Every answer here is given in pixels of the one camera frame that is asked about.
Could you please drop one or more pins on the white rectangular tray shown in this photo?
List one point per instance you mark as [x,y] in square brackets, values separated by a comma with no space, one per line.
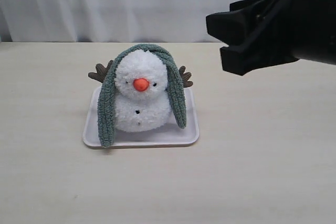
[169,135]

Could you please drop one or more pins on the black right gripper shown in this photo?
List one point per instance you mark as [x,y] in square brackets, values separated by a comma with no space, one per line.
[267,33]

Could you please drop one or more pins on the white plush snowman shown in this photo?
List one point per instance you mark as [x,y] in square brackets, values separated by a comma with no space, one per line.
[141,98]

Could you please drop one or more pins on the green knitted scarf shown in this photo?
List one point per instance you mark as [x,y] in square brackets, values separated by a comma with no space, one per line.
[106,108]

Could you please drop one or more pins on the white backdrop curtain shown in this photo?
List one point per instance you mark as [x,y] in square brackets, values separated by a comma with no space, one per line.
[108,20]

